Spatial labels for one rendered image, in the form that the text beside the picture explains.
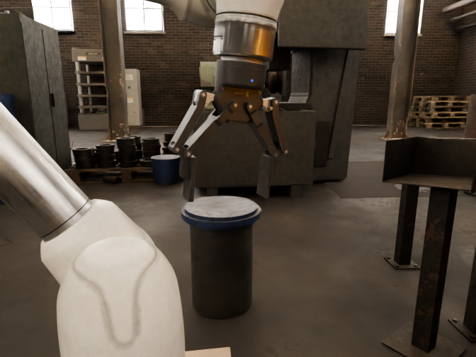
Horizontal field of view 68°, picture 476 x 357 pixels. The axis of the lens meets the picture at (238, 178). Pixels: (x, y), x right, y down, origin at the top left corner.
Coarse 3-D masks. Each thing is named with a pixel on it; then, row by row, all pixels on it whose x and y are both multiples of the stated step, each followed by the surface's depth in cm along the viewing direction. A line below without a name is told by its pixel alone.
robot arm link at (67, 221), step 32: (0, 128) 54; (0, 160) 53; (32, 160) 56; (0, 192) 55; (32, 192) 56; (64, 192) 58; (32, 224) 58; (64, 224) 58; (96, 224) 59; (128, 224) 64; (64, 256) 57
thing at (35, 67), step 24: (0, 24) 282; (24, 24) 288; (0, 48) 286; (24, 48) 288; (48, 48) 329; (0, 72) 290; (24, 72) 291; (48, 72) 328; (24, 96) 295; (48, 96) 327; (24, 120) 300; (48, 120) 327; (48, 144) 326
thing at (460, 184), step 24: (408, 144) 124; (432, 144) 123; (456, 144) 117; (384, 168) 116; (408, 168) 127; (432, 168) 124; (456, 168) 118; (432, 192) 112; (456, 192) 111; (432, 216) 113; (432, 240) 114; (432, 264) 115; (432, 288) 117; (432, 312) 118; (408, 336) 129; (432, 336) 121
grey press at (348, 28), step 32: (288, 0) 290; (320, 0) 295; (352, 0) 300; (288, 32) 296; (320, 32) 301; (352, 32) 306; (288, 64) 343; (320, 64) 334; (352, 64) 340; (320, 96) 341; (352, 96) 347; (320, 128) 347; (320, 160) 354
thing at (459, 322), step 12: (408, 192) 175; (408, 204) 177; (408, 216) 178; (408, 228) 180; (396, 240) 187; (408, 240) 181; (396, 252) 187; (408, 252) 183; (396, 264) 185; (408, 264) 184; (468, 300) 133; (468, 312) 133; (456, 324) 136; (468, 324) 133; (468, 336) 129
